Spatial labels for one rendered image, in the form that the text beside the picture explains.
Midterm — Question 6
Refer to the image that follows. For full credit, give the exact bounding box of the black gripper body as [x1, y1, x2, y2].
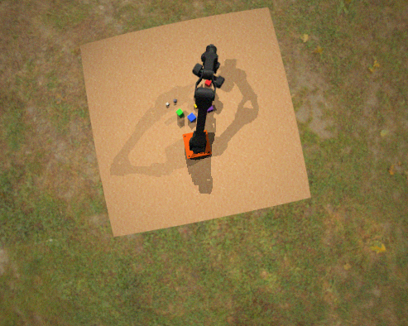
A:
[192, 64, 224, 89]

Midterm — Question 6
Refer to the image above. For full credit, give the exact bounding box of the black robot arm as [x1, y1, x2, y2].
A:
[189, 44, 220, 154]

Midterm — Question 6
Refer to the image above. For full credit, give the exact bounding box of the blue cube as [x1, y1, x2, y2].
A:
[187, 113, 196, 122]

